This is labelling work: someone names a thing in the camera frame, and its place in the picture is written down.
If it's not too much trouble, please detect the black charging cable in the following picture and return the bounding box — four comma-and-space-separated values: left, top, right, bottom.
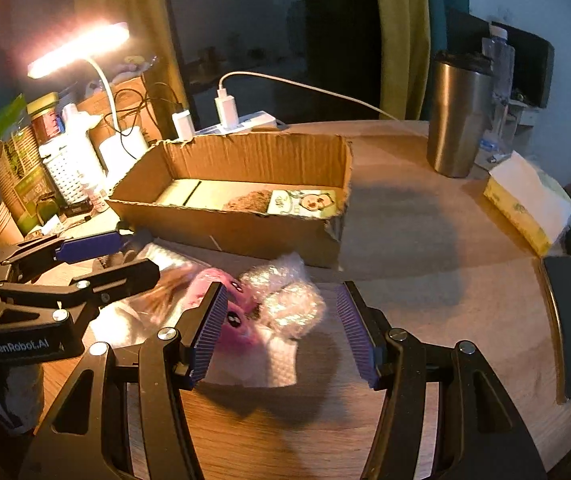
110, 81, 187, 161

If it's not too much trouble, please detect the white woven basket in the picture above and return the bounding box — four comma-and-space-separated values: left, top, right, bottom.
40, 135, 110, 202

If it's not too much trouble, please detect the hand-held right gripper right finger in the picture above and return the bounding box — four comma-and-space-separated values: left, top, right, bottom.
334, 281, 549, 480

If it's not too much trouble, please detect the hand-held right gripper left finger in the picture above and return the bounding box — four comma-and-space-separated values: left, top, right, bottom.
18, 282, 231, 480

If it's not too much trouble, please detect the bag of cotton swabs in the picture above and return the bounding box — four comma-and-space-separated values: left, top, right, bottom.
100, 241, 216, 321

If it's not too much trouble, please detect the stack of paper cups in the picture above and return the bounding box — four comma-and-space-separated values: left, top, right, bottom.
0, 202, 25, 247

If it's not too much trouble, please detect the bubble wrap piece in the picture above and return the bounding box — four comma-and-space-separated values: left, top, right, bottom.
238, 252, 327, 339

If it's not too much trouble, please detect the printed sticker card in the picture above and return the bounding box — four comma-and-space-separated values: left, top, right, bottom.
267, 187, 339, 219

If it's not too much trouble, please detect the pink plush toy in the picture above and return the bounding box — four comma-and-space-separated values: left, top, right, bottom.
186, 267, 272, 348

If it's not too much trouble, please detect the white charger with black cable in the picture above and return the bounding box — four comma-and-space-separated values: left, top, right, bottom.
172, 110, 196, 141

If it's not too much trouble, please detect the purple and yellow plush toy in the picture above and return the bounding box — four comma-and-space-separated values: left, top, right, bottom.
123, 54, 159, 72

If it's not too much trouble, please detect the white charging cable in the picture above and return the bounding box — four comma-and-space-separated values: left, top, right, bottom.
218, 71, 402, 122

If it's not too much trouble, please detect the cardboard box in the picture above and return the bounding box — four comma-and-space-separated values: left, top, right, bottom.
107, 132, 355, 269

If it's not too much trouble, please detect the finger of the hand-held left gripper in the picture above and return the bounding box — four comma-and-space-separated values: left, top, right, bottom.
0, 229, 140, 275
0, 259, 161, 331

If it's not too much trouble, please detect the steel tumbler with black lid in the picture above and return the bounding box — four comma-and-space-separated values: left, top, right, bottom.
426, 50, 495, 179

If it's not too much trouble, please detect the black television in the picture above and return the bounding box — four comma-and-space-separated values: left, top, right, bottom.
445, 7, 556, 109

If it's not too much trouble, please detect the green printed box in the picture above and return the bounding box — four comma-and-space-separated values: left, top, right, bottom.
0, 95, 62, 227

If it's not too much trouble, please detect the white desk lamp base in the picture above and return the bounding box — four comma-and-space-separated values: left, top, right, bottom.
26, 22, 150, 179

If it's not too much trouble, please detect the clear water bottle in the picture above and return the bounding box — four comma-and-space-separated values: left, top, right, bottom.
480, 27, 517, 157

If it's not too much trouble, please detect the yellow tissue pack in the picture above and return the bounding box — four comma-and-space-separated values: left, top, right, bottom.
483, 152, 571, 256

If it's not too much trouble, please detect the white power strip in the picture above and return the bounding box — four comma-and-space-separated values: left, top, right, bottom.
193, 110, 280, 137

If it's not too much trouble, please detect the brown jar with green lid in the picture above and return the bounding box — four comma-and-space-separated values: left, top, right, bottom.
26, 92, 65, 147

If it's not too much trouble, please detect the white paper towel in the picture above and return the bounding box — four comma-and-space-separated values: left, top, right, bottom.
200, 322, 299, 389
88, 302, 166, 349

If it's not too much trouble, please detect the small black device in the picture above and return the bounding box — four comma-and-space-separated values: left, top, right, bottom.
60, 200, 95, 217

